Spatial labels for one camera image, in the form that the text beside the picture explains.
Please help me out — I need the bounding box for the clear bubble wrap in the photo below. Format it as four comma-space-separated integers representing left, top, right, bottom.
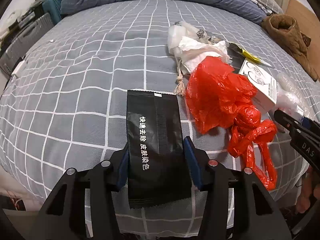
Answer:
276, 72, 310, 121

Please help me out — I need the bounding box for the white earphone box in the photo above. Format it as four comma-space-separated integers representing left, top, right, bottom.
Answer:
239, 59, 277, 114

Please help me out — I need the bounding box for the red plastic bag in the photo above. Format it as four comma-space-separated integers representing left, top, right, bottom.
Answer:
185, 56, 278, 191

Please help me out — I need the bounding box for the yellow white snack packet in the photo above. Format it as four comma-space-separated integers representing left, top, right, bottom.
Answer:
228, 42, 272, 68

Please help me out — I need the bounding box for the black sachet packet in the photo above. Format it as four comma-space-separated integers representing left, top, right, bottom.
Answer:
126, 90, 191, 209

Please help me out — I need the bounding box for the white tissue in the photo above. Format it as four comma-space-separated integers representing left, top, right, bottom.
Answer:
174, 36, 231, 75

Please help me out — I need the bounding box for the person's right hand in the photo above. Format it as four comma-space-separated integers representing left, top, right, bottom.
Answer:
296, 166, 319, 213

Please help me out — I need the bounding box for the brown fleece jacket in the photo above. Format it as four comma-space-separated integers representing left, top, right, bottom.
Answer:
261, 14, 318, 82

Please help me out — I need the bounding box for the wooden headboard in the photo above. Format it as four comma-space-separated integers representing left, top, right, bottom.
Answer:
286, 0, 320, 69

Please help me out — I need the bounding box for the grey checked bed sheet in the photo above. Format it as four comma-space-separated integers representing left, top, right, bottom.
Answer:
0, 0, 320, 238

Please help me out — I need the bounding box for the brown paper tag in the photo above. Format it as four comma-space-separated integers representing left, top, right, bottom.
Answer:
174, 58, 185, 96

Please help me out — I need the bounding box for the white charger adapter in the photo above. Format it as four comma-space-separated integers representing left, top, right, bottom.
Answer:
11, 60, 27, 78

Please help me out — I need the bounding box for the grey suitcase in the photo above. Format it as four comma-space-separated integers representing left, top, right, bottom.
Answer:
1, 12, 54, 78

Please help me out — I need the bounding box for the teal plastic stool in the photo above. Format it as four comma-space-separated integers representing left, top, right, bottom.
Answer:
42, 0, 62, 25

